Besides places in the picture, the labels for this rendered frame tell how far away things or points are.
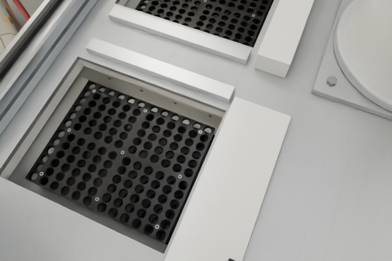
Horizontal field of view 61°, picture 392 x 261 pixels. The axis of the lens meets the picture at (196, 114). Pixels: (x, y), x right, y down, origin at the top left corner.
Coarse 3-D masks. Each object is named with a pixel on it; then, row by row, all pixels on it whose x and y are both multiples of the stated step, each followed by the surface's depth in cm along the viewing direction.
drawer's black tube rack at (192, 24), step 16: (160, 0) 61; (176, 0) 61; (192, 0) 61; (208, 0) 61; (224, 0) 61; (240, 0) 61; (256, 0) 65; (272, 0) 64; (160, 16) 60; (176, 16) 60; (192, 16) 63; (208, 16) 59; (224, 16) 59; (240, 16) 59; (256, 16) 59; (208, 32) 58; (224, 32) 58; (240, 32) 61; (256, 32) 57
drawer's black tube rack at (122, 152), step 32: (96, 96) 54; (128, 96) 53; (64, 128) 51; (96, 128) 50; (128, 128) 54; (160, 128) 50; (192, 128) 50; (64, 160) 48; (96, 160) 51; (128, 160) 51; (160, 160) 48; (192, 160) 48; (64, 192) 50; (96, 192) 49; (128, 192) 46; (160, 192) 46; (128, 224) 44; (160, 224) 44
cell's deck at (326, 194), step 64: (320, 0) 54; (64, 64) 50; (192, 64) 50; (320, 128) 45; (384, 128) 44; (0, 192) 42; (192, 192) 41; (320, 192) 41; (384, 192) 41; (0, 256) 39; (64, 256) 39; (128, 256) 38; (256, 256) 38; (320, 256) 38; (384, 256) 38
